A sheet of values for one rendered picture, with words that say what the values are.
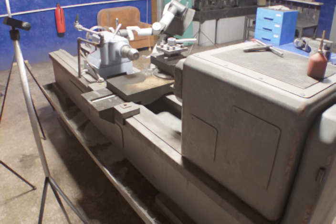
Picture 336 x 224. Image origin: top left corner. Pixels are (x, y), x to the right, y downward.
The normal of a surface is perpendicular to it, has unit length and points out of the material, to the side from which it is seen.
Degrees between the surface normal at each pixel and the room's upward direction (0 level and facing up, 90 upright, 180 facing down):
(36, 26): 90
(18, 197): 0
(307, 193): 90
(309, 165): 90
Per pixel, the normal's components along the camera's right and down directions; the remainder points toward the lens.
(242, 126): -0.80, 0.26
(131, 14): 0.65, 0.32
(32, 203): 0.00, -0.90
